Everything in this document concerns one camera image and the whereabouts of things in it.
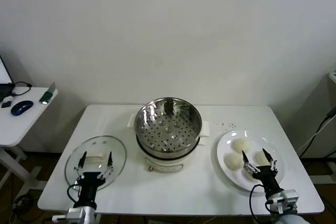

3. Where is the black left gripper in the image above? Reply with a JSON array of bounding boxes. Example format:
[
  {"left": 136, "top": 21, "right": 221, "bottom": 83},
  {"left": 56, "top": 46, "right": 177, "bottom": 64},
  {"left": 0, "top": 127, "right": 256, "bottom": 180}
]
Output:
[{"left": 73, "top": 151, "right": 114, "bottom": 208}]

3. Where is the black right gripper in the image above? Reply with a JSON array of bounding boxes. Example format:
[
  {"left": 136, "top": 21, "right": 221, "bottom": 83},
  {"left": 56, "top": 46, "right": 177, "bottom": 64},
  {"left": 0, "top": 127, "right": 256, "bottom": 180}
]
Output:
[{"left": 241, "top": 148, "right": 283, "bottom": 197}]

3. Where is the white steamed baozi bun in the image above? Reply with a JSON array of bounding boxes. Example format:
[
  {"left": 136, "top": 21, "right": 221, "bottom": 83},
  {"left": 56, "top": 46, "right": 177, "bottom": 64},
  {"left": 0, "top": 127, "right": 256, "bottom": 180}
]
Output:
[
  {"left": 243, "top": 167, "right": 259, "bottom": 183},
  {"left": 223, "top": 153, "right": 244, "bottom": 171},
  {"left": 233, "top": 137, "right": 252, "bottom": 154},
  {"left": 253, "top": 150, "right": 270, "bottom": 166}
]

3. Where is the oval glass pot lid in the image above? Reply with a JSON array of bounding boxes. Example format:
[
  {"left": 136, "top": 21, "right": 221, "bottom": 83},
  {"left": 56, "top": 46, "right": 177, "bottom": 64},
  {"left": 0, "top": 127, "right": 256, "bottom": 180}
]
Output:
[{"left": 65, "top": 135, "right": 128, "bottom": 190}]

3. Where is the perforated steel steamer basket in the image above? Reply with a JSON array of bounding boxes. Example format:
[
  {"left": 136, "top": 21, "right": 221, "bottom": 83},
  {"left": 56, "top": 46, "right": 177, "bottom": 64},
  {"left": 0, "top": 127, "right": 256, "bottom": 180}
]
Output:
[{"left": 134, "top": 97, "right": 203, "bottom": 154}]

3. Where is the large white plate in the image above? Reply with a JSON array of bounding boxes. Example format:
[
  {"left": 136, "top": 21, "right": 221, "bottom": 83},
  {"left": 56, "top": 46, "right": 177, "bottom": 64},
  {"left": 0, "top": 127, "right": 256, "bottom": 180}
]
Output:
[{"left": 216, "top": 129, "right": 286, "bottom": 193}]

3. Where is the white side desk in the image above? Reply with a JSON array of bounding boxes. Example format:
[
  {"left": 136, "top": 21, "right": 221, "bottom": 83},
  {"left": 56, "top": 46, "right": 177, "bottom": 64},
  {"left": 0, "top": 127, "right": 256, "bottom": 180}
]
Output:
[{"left": 0, "top": 86, "right": 59, "bottom": 198}]

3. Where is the green and white stapler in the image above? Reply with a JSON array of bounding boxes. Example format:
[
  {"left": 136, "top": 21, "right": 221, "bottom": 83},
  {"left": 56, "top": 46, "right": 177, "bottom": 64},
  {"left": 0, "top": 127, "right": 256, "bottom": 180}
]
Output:
[{"left": 39, "top": 81, "right": 58, "bottom": 105}]

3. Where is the blue computer mouse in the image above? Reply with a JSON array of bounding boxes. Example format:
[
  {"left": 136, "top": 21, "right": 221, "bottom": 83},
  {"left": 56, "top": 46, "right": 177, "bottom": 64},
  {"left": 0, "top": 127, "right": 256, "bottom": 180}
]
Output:
[{"left": 10, "top": 100, "right": 34, "bottom": 116}]

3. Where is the black laptop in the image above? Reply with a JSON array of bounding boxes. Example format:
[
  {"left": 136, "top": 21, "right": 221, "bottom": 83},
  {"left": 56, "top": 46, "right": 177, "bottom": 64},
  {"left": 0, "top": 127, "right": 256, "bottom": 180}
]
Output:
[{"left": 0, "top": 55, "right": 15, "bottom": 103}]

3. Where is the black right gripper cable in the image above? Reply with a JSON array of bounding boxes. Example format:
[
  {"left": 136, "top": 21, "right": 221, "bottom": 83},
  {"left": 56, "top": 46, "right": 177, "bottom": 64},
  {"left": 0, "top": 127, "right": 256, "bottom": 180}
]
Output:
[{"left": 249, "top": 184, "right": 275, "bottom": 224}]

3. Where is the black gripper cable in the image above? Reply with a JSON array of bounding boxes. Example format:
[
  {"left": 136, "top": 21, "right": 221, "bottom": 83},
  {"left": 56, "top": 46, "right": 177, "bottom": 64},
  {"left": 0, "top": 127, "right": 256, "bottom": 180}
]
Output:
[
  {"left": 249, "top": 184, "right": 275, "bottom": 224},
  {"left": 67, "top": 184, "right": 81, "bottom": 206}
]

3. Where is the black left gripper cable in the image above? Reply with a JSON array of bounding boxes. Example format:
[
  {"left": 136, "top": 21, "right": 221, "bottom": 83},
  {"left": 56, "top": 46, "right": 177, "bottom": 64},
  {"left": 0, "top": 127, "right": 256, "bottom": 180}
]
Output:
[{"left": 67, "top": 184, "right": 81, "bottom": 206}]

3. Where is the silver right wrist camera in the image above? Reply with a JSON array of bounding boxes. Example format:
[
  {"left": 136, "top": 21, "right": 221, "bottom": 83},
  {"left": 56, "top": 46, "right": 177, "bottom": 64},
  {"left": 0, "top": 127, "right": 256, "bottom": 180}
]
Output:
[{"left": 280, "top": 188, "right": 300, "bottom": 213}]

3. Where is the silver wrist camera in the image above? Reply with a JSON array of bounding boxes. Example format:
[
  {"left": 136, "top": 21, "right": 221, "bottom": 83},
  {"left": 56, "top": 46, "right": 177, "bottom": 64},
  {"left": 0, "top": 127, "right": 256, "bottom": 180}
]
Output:
[
  {"left": 280, "top": 188, "right": 300, "bottom": 213},
  {"left": 51, "top": 207, "right": 85, "bottom": 224}
]

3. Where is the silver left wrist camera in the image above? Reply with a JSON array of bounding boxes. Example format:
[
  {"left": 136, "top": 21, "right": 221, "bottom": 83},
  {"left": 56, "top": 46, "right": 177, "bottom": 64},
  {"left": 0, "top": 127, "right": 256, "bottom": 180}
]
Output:
[{"left": 51, "top": 207, "right": 85, "bottom": 224}]

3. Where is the black power cable with plug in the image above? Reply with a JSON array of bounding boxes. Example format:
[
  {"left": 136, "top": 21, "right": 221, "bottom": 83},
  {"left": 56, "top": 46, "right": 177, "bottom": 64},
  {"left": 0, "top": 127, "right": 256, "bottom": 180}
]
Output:
[{"left": 298, "top": 107, "right": 336, "bottom": 158}]

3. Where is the thin black looped cable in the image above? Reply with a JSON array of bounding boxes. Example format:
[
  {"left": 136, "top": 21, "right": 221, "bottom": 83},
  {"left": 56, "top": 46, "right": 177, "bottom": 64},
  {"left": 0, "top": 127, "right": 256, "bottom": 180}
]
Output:
[{"left": 10, "top": 81, "right": 33, "bottom": 97}]

